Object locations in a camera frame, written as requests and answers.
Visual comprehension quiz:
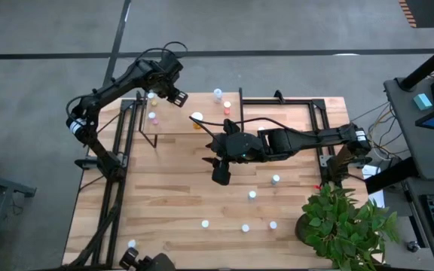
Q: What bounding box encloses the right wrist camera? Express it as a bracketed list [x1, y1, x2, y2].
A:
[211, 160, 232, 186]

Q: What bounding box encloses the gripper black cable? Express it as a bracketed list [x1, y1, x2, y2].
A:
[188, 115, 308, 133]
[136, 40, 188, 65]

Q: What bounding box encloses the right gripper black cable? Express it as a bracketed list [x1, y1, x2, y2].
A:
[188, 115, 308, 133]

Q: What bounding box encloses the black rounded equipment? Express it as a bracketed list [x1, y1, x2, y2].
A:
[118, 246, 176, 271]

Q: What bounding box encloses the black mat with hazard stripes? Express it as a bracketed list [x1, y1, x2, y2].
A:
[397, 0, 434, 29]

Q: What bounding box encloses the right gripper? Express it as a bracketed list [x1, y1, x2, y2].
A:
[201, 131, 267, 169]

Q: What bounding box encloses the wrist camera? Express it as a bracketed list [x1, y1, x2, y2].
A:
[211, 160, 232, 186]
[160, 50, 184, 75]

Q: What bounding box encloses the amber bottle with white cap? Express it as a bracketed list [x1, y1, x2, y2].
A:
[191, 111, 204, 131]

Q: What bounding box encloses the teal box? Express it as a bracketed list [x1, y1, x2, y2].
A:
[412, 93, 433, 111]

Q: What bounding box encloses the grey metal cart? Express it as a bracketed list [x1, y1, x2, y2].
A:
[0, 165, 37, 271]

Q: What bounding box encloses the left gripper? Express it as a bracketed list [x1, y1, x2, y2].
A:
[136, 59, 188, 108]

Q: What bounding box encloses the dark grey desk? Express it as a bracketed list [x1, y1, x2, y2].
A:
[382, 77, 434, 271]

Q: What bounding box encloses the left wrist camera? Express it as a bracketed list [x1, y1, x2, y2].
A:
[160, 50, 184, 75]

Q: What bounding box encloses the black desk crossbar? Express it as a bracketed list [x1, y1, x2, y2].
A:
[363, 157, 420, 195]

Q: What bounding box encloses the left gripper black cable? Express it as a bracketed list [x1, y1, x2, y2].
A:
[136, 40, 188, 65]

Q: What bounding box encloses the green potted plant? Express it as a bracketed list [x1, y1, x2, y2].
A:
[294, 182, 401, 271]

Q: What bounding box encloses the white paper sheet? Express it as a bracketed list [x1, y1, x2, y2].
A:
[361, 164, 386, 209]

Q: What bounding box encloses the black round pole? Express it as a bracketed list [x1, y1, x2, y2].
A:
[399, 35, 434, 91]

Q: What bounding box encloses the wooden shelf with black frame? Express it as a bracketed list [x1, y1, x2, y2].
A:
[138, 87, 245, 149]

